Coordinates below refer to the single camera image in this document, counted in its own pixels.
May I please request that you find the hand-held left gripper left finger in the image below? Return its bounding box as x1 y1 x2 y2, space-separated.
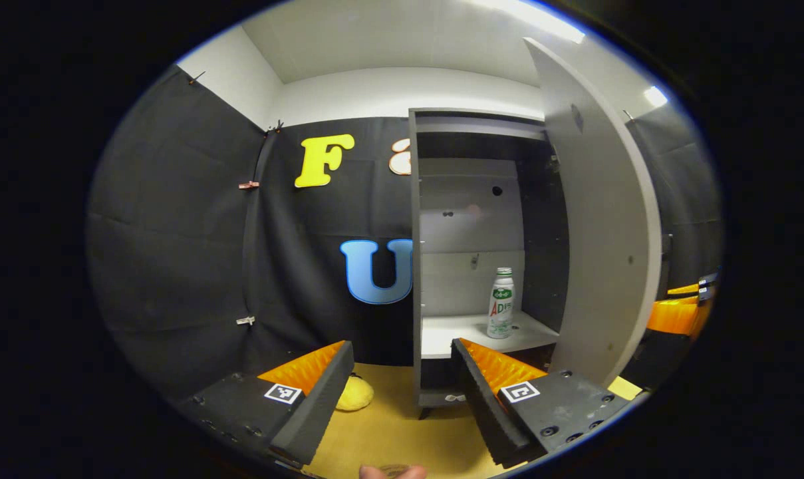
176 341 356 470

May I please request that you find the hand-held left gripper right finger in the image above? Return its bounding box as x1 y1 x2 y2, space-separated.
450 337 632 470

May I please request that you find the beige cabinet door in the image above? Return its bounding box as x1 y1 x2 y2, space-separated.
523 37 663 388

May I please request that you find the white bottle with green label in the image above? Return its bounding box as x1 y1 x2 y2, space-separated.
487 267 515 339

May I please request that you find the dark grey cabinet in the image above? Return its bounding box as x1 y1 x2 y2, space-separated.
408 108 570 420

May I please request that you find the yellow soft toy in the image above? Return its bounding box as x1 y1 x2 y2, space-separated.
335 374 376 412

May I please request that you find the black backdrop cloth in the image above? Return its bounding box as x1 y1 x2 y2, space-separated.
86 65 725 400

